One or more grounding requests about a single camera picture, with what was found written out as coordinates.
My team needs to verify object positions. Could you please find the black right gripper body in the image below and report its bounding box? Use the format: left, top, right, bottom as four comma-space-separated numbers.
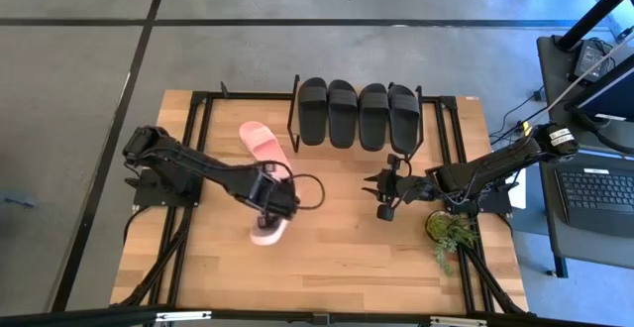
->
376, 154, 432, 222

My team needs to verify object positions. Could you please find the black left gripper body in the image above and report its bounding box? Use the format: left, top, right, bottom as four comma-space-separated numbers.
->
257, 182, 301, 220

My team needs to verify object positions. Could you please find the pink rubber slide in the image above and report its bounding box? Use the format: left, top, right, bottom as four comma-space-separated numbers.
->
249, 215, 291, 248
239, 121, 294, 182

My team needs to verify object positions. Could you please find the black rubber slide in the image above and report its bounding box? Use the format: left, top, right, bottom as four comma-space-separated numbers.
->
358, 82, 391, 153
327, 79, 360, 150
296, 76, 329, 147
387, 83, 422, 156

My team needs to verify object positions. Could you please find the small green artificial plant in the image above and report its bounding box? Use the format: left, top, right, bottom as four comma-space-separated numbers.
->
424, 209, 480, 277

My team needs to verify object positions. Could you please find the white paper sheet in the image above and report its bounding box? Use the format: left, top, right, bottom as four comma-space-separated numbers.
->
506, 182, 527, 210

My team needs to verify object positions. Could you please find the dark grey side desk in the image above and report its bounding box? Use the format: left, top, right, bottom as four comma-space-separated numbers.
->
537, 147, 634, 279
536, 34, 634, 156

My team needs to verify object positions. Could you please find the black laptop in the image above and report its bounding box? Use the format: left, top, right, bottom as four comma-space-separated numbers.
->
554, 165, 634, 240

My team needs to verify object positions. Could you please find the black rig crossbar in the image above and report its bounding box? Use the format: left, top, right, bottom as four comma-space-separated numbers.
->
0, 304, 634, 327

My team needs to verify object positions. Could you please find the black slanted rig beam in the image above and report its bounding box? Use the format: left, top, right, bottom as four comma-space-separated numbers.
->
494, 54, 634, 178
556, 0, 634, 52

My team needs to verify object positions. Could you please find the black power adapter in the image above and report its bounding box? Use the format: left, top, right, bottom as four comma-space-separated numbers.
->
573, 39, 606, 81

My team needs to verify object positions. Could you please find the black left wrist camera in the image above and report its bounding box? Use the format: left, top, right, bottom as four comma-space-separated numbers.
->
249, 172, 277, 205

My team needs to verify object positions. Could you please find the black left camera cable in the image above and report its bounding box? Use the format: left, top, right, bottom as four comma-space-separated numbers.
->
266, 161, 327, 212

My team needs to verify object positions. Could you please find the wooden shelf with black frame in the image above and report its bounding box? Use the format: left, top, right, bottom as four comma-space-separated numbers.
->
286, 73, 425, 164

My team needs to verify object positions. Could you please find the black aluminium table frame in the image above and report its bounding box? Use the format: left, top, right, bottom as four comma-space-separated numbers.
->
111, 81, 534, 318

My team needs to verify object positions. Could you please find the white cable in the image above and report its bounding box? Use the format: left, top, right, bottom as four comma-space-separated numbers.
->
543, 33, 634, 115

